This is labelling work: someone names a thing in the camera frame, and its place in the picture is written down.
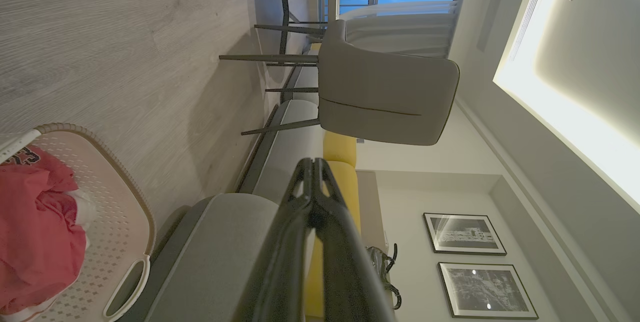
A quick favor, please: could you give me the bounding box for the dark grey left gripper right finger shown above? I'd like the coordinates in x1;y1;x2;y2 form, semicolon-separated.
312;158;396;322

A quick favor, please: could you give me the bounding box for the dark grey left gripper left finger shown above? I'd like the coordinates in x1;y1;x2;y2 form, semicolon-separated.
235;158;318;322

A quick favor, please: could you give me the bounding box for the beige perforated laundry basket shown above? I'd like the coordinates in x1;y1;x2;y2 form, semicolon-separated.
0;123;157;322

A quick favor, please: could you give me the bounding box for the black leather handbag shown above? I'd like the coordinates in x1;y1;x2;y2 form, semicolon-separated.
366;243;403;311

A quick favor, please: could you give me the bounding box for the grey fabric sofa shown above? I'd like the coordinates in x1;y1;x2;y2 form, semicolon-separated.
117;42;326;322

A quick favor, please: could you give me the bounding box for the beige ledge behind sofa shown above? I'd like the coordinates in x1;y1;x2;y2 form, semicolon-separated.
356;171;396;313

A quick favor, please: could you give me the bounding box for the long yellow sofa cushion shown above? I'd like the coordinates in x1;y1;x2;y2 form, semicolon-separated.
305;161;362;319

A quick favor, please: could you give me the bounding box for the small yellow sofa cushion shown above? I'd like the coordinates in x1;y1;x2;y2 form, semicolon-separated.
322;131;358;167

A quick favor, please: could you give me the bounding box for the framed black-and-white picture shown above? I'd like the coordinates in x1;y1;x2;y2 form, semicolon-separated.
423;213;508;256
438;262;539;320

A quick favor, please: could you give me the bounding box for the grey chair with black legs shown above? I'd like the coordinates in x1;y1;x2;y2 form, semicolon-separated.
219;19;461;146

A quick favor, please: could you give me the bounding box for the red jersey shirt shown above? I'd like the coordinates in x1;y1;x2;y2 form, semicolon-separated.
0;146;88;315

